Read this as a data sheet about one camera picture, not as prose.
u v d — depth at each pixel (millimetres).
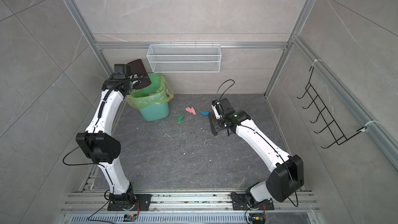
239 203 728
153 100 851
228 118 545
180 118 1040
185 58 1009
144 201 731
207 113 1074
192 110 1078
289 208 733
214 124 715
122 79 619
